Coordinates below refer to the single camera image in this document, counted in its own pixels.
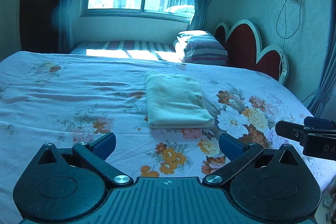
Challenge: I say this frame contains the white bundle on windowsill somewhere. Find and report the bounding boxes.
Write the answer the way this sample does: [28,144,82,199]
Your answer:
[165,5,195,18]

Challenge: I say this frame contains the dark wooden wardrobe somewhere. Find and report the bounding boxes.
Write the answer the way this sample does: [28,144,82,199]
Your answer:
[19,0,59,53]

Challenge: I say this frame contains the red heart-shaped headboard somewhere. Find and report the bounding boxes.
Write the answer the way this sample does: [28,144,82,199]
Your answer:
[214,19,289,85]

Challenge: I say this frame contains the striped mattress cover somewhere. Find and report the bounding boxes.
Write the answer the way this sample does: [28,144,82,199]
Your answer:
[71,40,181,63]

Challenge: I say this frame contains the white floral bed sheet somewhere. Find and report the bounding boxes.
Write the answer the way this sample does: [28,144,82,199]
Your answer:
[0,50,334,224]

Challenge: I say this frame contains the blue-grey near curtain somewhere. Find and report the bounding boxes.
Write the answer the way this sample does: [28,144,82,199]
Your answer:
[307,38,335,118]

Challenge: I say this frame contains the right hand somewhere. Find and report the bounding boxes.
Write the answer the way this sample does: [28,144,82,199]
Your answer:
[328,176,336,223]

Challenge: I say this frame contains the cream knitted small garment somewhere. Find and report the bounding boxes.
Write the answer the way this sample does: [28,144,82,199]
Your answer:
[145,71,214,129]

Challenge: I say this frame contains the striped folded quilt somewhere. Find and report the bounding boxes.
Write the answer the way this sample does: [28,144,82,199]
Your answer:
[174,30,228,66]

